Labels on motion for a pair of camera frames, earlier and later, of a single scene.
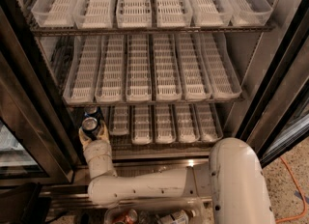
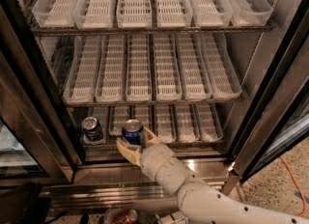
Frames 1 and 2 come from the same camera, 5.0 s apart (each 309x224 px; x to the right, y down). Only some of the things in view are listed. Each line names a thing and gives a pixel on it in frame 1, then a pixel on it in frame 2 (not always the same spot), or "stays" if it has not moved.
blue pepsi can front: (89, 124) -> (133, 132)
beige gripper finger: (102, 132) -> (151, 138)
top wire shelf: (59, 31) stays
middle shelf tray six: (221, 73) stays
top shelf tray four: (172, 2) stays
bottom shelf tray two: (119, 119) stays
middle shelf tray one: (81, 73) stays
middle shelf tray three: (138, 72) stays
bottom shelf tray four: (164, 125) stays
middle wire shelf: (154, 70) stays
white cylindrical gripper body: (95, 148) -> (154, 159)
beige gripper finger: (84, 139) -> (132, 152)
